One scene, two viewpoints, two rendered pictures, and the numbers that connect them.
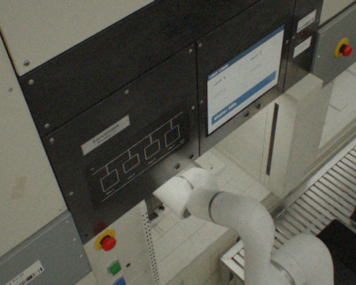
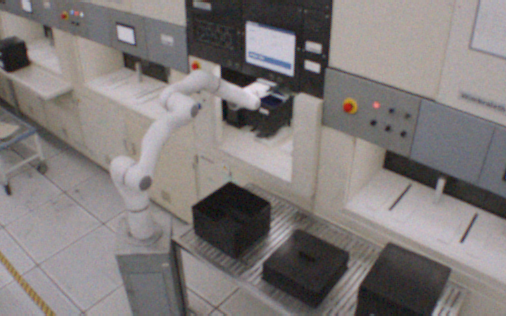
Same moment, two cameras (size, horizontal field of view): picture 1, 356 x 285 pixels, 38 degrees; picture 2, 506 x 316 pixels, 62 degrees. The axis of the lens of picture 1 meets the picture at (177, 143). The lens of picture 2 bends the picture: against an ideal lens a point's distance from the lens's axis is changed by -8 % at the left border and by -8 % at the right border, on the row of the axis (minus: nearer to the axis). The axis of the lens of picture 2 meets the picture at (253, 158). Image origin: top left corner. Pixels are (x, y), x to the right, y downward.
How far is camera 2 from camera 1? 2.22 m
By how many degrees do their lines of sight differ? 58
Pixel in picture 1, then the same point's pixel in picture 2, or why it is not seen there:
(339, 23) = (344, 78)
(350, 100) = (409, 226)
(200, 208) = not seen: hidden behind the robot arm
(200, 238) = (251, 158)
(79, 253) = (184, 55)
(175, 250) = (241, 150)
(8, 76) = not seen: outside the picture
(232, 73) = (260, 34)
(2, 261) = (164, 23)
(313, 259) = (179, 102)
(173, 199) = not seen: hidden behind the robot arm
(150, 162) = (217, 42)
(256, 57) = (275, 38)
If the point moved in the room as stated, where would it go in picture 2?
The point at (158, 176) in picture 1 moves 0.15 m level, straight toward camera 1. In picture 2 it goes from (220, 56) to (191, 59)
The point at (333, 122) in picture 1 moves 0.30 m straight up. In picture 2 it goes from (377, 215) to (388, 165)
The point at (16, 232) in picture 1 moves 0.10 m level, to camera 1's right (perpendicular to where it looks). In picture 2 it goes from (171, 16) to (171, 21)
